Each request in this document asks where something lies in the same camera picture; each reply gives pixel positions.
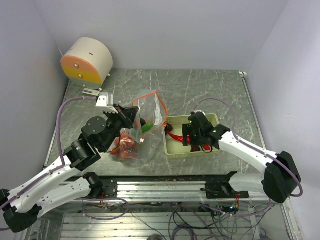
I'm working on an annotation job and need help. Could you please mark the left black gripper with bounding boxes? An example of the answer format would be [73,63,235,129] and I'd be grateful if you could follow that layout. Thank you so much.
[100,103,139,151]

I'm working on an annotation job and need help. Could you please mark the red chili pepper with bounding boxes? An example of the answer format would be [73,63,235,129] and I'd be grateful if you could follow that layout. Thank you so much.
[167,132,183,142]
[202,144,212,151]

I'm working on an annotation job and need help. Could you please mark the dark purple plum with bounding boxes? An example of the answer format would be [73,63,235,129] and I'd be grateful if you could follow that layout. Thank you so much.
[164,124,173,134]
[139,118,147,128]
[190,145,201,152]

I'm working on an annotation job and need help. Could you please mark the dark purple plum top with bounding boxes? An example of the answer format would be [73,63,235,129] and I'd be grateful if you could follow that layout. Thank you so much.
[164,124,173,134]

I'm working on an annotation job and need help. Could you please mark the green chili pepper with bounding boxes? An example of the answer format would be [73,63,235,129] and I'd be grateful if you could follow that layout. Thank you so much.
[141,121,154,134]

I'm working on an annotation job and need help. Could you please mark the clear zip bag orange zipper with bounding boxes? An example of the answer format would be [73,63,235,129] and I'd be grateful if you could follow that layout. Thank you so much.
[109,89,168,163]

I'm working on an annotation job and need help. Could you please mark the red cherry bunch with leaves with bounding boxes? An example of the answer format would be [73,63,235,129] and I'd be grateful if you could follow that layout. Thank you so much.
[109,131,138,161]

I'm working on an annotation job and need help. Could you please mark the dark purple plum bottom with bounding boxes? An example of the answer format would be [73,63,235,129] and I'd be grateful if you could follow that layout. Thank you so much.
[190,145,201,152]

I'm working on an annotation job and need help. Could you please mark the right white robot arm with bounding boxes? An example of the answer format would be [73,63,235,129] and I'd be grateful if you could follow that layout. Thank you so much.
[182,111,302,204]

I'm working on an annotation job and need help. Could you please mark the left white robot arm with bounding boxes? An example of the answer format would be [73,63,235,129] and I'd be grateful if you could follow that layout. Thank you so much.
[0,104,139,233]

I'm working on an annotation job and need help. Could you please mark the cream plastic basket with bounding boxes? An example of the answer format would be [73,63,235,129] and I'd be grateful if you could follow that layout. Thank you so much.
[163,115,206,159]

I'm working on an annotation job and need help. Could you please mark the round pastel drawer cabinet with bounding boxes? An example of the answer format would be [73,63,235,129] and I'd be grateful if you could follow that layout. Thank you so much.
[60,37,114,90]

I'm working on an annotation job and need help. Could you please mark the white corner clip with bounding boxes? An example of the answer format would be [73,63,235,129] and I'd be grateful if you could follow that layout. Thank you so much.
[239,71,247,78]

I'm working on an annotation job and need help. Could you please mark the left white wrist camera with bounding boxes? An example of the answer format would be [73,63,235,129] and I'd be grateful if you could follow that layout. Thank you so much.
[95,92,114,108]

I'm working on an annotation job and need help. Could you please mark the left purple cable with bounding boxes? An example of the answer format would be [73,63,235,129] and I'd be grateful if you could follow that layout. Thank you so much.
[0,96,98,231]

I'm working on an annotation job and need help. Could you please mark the purple cable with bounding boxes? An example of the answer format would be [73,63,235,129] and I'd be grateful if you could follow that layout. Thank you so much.
[193,97,304,198]
[0,96,98,231]

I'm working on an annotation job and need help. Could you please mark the small white metal bracket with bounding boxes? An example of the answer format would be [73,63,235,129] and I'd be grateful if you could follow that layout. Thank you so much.
[82,88,101,97]

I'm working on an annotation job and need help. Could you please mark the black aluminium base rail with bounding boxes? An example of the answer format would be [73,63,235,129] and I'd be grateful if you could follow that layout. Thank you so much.
[71,174,251,201]

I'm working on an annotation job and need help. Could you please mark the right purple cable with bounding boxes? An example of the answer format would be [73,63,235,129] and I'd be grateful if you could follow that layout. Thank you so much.
[193,97,304,198]

